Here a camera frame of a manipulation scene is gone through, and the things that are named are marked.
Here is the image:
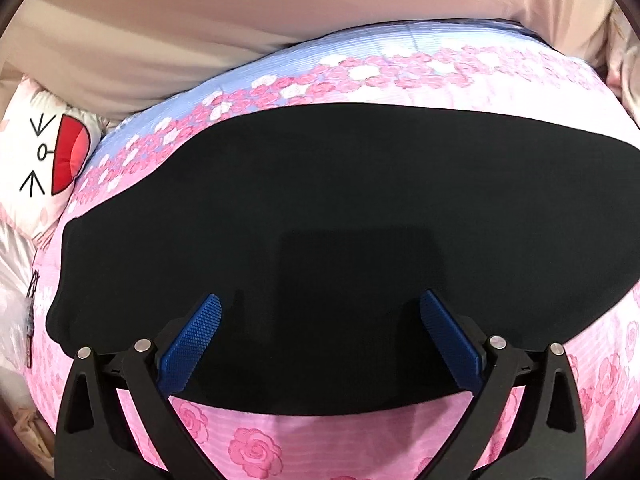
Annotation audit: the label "white patterned cloth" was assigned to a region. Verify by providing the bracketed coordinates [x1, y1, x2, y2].
[0, 220, 40, 411]

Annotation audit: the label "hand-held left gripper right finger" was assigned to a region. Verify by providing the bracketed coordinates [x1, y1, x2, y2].
[420, 290, 588, 480]

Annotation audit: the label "white cartoon face pillow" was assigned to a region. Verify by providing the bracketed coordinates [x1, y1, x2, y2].
[0, 75, 108, 241]

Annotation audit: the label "black pants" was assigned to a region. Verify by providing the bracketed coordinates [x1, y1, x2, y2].
[44, 101, 640, 417]

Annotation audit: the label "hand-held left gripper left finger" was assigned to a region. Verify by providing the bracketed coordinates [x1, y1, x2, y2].
[55, 294, 222, 480]

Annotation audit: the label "pink floral bed sheet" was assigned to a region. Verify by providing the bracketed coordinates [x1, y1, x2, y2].
[22, 17, 640, 480]

